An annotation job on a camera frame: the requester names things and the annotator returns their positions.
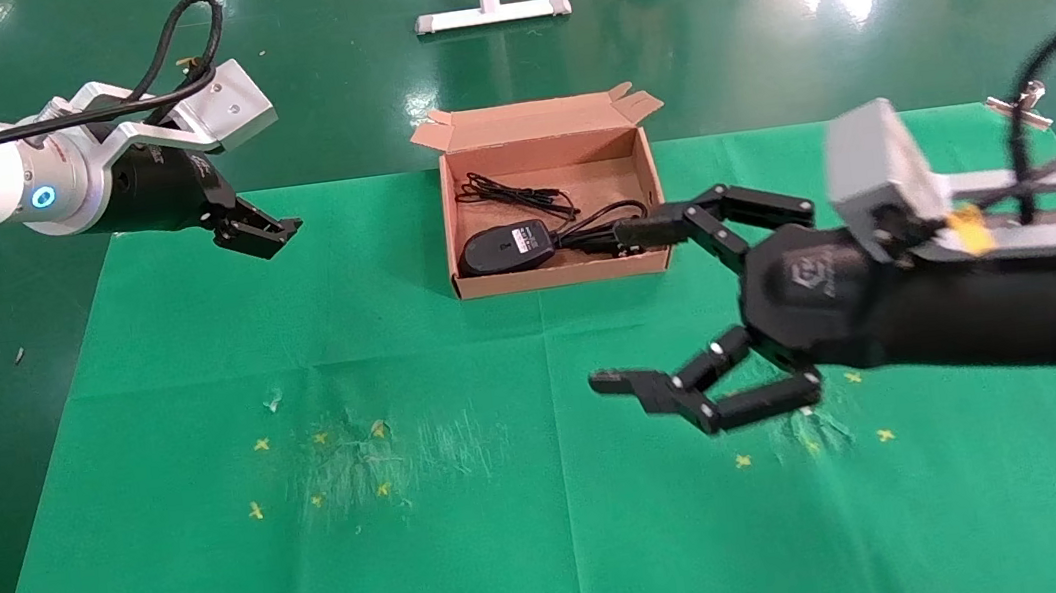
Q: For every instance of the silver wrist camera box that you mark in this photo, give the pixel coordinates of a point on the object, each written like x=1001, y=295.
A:
x=874, y=163
x=233, y=106

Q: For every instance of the open brown cardboard box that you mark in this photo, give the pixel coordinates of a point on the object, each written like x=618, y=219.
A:
x=548, y=128

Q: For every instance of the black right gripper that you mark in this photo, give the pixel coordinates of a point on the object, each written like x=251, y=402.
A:
x=893, y=312

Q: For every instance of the green table cloth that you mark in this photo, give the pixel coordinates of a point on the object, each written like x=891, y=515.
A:
x=570, y=553

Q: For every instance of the silver binder clip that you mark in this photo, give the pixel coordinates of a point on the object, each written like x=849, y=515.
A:
x=1025, y=96

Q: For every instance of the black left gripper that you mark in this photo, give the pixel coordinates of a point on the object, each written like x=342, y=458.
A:
x=162, y=190

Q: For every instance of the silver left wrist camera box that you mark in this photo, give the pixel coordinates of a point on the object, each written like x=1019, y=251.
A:
x=233, y=106

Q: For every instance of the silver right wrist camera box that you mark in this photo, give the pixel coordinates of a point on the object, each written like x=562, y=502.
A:
x=874, y=163

